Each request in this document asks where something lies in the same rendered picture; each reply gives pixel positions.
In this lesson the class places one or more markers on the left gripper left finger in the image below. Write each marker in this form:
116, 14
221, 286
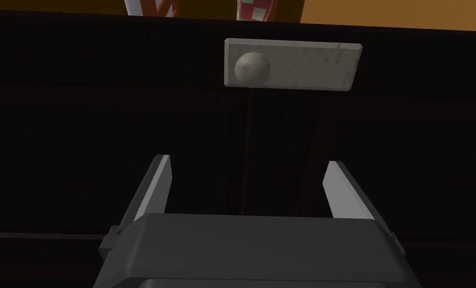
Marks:
152, 192

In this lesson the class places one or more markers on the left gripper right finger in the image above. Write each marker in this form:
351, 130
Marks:
347, 194

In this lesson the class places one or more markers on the dark wooden door leaf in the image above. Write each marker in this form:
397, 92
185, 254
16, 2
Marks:
102, 120

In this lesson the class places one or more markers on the grey ball knob with plate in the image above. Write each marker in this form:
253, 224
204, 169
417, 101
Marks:
291, 66

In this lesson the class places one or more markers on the white and orange box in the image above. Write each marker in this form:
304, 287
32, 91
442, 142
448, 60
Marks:
152, 7

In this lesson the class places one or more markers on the red and white box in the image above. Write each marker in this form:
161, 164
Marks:
257, 10

